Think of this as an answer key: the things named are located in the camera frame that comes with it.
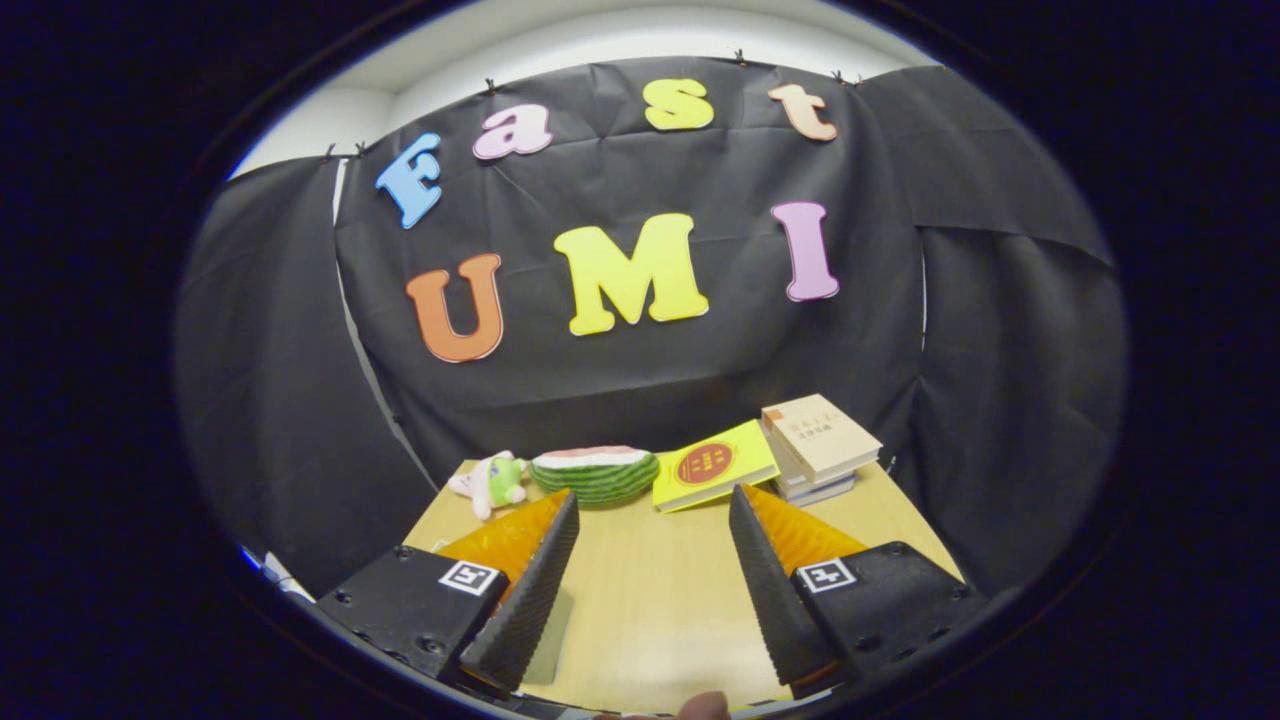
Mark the beige fabric storage box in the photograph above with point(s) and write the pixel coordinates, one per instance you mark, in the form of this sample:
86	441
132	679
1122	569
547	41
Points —
552	645

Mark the yellow book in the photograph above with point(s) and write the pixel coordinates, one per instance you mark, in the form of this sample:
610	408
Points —
750	445

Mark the watermelon slice plush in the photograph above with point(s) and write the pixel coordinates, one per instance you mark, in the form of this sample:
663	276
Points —
600	480

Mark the blue-spined book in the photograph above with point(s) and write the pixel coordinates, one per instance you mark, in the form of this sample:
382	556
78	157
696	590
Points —
825	497

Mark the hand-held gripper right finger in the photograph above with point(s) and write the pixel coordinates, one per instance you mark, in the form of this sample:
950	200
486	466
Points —
775	590

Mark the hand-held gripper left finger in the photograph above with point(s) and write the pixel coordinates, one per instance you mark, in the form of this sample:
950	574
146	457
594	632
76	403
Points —
525	605

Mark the beige book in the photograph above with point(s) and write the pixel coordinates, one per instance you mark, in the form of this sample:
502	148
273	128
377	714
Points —
825	435

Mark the pink and green plush toy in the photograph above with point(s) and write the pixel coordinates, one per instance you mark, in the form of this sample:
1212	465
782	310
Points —
495	480

